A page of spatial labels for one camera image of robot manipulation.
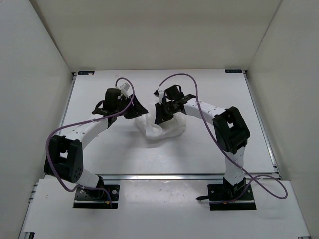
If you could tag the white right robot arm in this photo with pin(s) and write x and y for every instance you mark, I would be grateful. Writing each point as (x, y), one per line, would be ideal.
(230, 130)

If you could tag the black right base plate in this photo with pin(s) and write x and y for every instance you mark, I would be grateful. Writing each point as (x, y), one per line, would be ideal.
(220, 200)

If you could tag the right corner label sticker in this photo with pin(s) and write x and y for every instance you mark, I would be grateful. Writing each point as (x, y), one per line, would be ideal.
(233, 71)

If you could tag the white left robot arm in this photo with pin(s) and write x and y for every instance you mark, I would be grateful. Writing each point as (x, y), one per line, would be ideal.
(65, 153)

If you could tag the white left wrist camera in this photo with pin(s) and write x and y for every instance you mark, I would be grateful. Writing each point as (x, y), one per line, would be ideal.
(124, 88)

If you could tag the white skirt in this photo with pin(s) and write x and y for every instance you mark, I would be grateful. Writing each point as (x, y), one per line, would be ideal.
(151, 131)

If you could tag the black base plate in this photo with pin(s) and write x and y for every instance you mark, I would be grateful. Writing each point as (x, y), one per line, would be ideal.
(220, 200)
(94, 199)

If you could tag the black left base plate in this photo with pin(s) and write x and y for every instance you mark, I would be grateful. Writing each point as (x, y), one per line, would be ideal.
(94, 199)

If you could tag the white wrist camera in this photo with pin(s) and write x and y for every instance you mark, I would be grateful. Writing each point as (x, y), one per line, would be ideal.
(161, 96)
(124, 88)

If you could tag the left corner label sticker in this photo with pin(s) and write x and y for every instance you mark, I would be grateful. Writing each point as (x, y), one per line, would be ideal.
(86, 73)

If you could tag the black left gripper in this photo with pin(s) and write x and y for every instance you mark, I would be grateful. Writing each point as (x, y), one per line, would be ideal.
(137, 110)

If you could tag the corner label sticker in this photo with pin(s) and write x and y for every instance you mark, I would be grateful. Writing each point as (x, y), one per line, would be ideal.
(86, 73)
(233, 71)

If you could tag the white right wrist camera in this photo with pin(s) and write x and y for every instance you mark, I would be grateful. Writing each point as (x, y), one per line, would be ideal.
(161, 96)

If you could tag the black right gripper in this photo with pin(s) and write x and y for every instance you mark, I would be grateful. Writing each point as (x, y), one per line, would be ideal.
(160, 117)

